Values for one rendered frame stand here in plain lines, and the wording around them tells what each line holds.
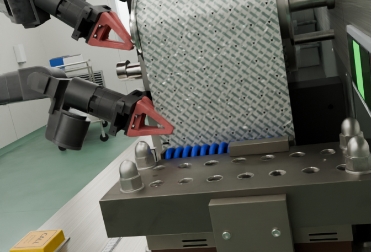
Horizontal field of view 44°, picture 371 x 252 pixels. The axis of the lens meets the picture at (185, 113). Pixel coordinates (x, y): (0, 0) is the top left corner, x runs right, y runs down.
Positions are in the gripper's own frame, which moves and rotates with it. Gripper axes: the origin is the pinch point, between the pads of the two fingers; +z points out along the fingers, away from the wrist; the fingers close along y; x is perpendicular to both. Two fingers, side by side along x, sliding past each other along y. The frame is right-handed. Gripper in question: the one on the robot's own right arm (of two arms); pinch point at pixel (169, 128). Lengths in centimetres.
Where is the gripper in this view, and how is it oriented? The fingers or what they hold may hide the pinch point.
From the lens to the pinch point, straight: 82.7
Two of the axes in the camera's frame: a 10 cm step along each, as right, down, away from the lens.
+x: 3.0, -9.0, -3.1
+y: -2.3, 2.5, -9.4
